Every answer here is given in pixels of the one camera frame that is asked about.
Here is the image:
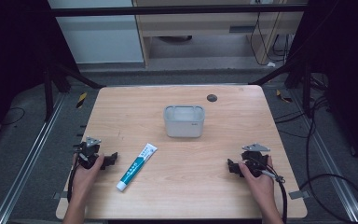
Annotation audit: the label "white cabinet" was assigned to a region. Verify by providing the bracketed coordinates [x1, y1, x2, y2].
[47, 0, 145, 65]

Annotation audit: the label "grey metal table bracket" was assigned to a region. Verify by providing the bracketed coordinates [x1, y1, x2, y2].
[288, 189, 311, 201]
[52, 191, 72, 201]

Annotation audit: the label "black horizontal frame bar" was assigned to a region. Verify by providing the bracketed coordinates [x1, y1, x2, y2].
[48, 4, 309, 18]

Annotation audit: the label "aluminium floor rail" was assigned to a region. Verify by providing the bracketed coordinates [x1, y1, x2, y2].
[288, 89, 358, 224]
[0, 92, 67, 224]

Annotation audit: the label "black metal stand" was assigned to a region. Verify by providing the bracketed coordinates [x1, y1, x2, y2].
[42, 59, 106, 123]
[248, 54, 313, 119]

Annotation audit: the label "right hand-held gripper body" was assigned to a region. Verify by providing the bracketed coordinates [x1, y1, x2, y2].
[240, 142, 271, 179]

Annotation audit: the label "dark curtain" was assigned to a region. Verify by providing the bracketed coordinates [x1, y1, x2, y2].
[0, 0, 80, 150]
[287, 0, 358, 172]

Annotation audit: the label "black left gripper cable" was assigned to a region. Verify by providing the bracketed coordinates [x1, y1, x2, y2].
[66, 161, 81, 203]

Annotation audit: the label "thick black floor cable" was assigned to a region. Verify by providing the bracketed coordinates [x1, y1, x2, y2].
[297, 94, 358, 224]

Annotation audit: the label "person's right hand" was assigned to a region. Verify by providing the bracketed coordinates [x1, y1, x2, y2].
[238, 155, 276, 207]

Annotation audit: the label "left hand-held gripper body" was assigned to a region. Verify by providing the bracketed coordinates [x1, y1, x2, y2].
[74, 136, 106, 171]

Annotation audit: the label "white and teal toothpaste tube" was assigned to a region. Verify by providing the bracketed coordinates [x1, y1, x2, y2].
[116, 142, 158, 192]

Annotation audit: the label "yellow and black tape strip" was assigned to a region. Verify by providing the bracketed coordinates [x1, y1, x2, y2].
[275, 89, 294, 104]
[76, 91, 89, 109]

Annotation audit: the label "light wooden desk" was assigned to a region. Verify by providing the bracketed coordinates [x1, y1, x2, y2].
[131, 0, 310, 67]

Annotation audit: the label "thin black floor cable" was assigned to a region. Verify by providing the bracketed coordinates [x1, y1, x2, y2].
[0, 106, 26, 127]

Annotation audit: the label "person's left hand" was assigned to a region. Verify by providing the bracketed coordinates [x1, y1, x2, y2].
[70, 153, 105, 201]

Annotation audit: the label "grey plastic holder box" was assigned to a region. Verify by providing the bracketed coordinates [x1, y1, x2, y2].
[162, 105, 206, 139]

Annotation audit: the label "black hanging desk cables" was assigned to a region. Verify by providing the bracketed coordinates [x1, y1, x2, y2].
[249, 11, 291, 66]

